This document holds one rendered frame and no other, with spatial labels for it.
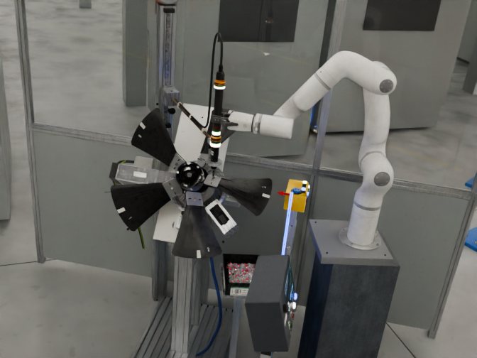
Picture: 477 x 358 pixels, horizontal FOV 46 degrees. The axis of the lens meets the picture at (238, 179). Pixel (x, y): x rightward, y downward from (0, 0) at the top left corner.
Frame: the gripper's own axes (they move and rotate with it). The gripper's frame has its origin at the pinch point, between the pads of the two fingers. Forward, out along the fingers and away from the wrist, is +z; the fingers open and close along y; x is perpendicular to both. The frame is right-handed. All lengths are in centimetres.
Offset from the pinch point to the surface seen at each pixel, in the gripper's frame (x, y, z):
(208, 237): -50, -14, -3
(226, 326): -140, 36, -9
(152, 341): -140, 12, 28
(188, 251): -52, -24, 3
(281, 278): -22, -71, -39
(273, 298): -23, -81, -38
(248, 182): -29.6, 3.8, -15.4
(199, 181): -27.4, -6.9, 4.3
